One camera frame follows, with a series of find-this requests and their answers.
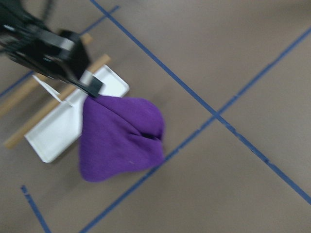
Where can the far wooden rack bar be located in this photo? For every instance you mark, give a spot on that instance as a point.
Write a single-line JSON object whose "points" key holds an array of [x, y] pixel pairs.
{"points": [[28, 86]]}

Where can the purple towel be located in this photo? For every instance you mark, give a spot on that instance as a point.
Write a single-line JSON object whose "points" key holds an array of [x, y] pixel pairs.
{"points": [[119, 135]]}

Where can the white rack base tray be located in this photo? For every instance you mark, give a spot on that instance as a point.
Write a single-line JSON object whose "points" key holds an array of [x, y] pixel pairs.
{"points": [[53, 134]]}

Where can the wooden rack bar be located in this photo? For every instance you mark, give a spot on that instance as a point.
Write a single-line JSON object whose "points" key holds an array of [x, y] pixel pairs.
{"points": [[28, 86], [13, 140]]}

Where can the white rack upright post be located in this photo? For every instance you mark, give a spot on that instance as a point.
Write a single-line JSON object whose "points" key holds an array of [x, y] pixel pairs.
{"points": [[55, 94]]}

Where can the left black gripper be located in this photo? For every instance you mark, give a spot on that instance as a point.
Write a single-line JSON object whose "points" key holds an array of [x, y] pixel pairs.
{"points": [[27, 40]]}

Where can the near wooden rack bar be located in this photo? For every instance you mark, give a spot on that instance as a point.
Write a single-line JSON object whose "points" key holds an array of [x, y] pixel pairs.
{"points": [[13, 140]]}

